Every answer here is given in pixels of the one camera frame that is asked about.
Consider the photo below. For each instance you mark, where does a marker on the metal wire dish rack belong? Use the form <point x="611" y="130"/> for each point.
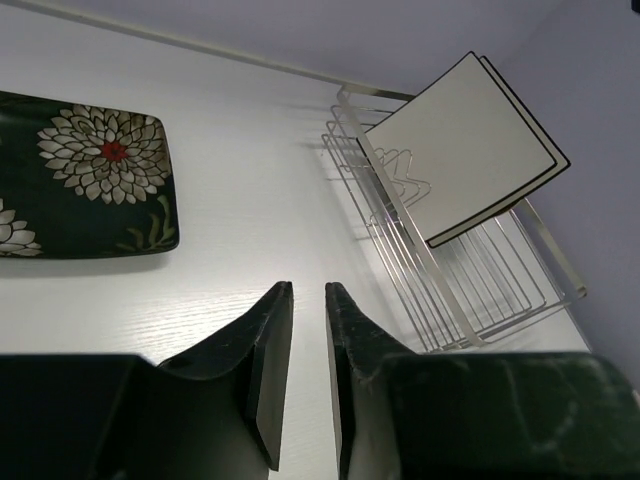
<point x="503" y="285"/>

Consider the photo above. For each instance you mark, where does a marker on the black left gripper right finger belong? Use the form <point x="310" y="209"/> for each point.
<point x="543" y="415"/>

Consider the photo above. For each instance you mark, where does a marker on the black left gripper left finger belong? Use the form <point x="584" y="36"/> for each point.
<point x="213" y="411"/>

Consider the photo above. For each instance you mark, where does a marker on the cream square plate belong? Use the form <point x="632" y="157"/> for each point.
<point x="489" y="150"/>
<point x="407" y="129"/>

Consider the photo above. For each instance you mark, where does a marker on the black floral rectangular plate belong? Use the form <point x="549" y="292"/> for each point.
<point x="84" y="182"/>

